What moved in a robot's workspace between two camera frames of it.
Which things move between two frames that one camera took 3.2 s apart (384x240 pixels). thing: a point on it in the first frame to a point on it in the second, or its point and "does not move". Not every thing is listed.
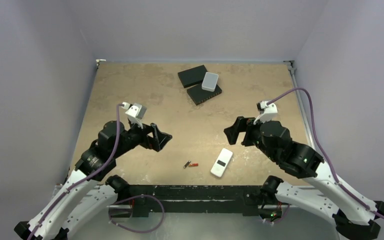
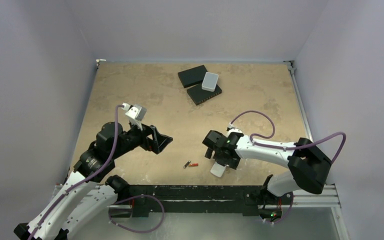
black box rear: [193, 76] does not move
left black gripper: [149, 142] does not move
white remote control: [221, 162] does not move
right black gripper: [245, 131] to [214, 149]
